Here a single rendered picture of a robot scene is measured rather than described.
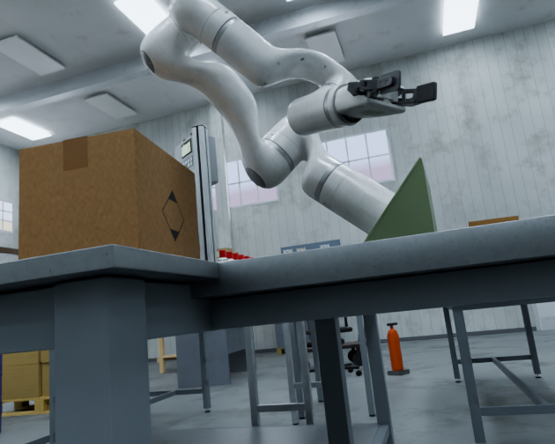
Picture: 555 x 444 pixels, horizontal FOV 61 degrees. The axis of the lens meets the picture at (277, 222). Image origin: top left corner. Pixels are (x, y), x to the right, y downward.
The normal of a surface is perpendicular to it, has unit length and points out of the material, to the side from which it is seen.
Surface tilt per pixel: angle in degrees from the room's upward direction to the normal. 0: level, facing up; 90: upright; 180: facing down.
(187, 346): 90
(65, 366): 90
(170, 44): 103
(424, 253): 90
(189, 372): 90
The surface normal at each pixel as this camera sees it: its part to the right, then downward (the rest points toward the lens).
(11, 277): -0.31, -0.16
